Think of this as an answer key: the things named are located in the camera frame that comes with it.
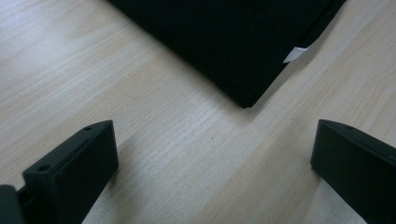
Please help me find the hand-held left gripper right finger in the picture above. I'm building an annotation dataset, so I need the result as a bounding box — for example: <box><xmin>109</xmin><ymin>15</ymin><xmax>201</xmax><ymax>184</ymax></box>
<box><xmin>310</xmin><ymin>119</ymin><xmax>396</xmax><ymax>224</ymax></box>

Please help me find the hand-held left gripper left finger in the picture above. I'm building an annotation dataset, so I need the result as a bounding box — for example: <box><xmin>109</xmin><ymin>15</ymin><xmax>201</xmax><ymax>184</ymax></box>
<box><xmin>21</xmin><ymin>119</ymin><xmax>120</xmax><ymax>224</ymax></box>

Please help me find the black cloth garment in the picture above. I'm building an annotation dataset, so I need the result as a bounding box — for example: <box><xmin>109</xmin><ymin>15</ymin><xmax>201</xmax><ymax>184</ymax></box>
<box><xmin>106</xmin><ymin>0</ymin><xmax>347</xmax><ymax>109</ymax></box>

